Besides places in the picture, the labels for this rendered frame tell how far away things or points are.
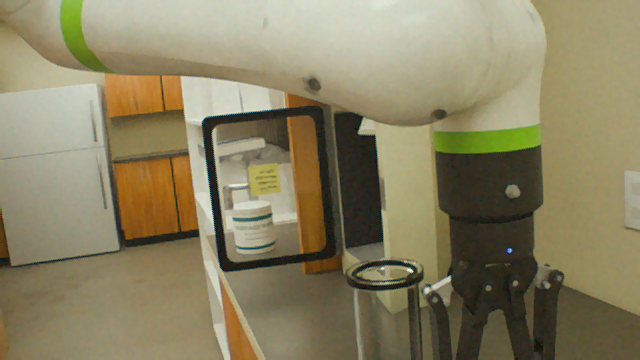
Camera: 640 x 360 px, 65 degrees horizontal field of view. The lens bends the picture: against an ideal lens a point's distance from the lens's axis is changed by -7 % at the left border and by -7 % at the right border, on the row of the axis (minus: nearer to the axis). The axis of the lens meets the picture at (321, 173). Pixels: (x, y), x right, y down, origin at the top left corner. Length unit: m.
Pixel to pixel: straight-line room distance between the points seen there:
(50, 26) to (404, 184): 0.76
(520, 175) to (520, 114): 0.05
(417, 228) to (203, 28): 0.82
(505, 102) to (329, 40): 0.16
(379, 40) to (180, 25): 0.19
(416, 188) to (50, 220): 5.22
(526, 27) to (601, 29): 0.78
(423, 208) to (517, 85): 0.74
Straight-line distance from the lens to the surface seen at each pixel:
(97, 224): 6.02
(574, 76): 1.26
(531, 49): 0.44
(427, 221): 1.16
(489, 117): 0.43
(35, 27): 0.63
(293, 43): 0.35
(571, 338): 1.08
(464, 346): 0.52
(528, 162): 0.45
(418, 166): 1.13
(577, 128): 1.26
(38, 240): 6.14
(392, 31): 0.31
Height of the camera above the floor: 1.41
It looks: 8 degrees down
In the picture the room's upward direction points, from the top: 5 degrees counter-clockwise
